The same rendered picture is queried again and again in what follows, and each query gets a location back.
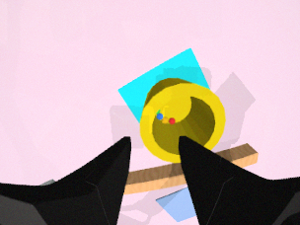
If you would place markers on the yellow cup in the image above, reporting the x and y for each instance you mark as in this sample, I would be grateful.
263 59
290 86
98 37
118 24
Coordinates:
198 114

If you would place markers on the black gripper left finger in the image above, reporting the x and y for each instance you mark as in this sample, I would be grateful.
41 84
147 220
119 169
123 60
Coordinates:
91 195

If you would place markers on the light brown wooden bar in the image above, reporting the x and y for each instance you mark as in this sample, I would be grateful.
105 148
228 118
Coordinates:
171 175

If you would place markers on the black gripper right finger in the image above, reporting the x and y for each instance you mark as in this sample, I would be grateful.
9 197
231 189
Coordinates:
224 194

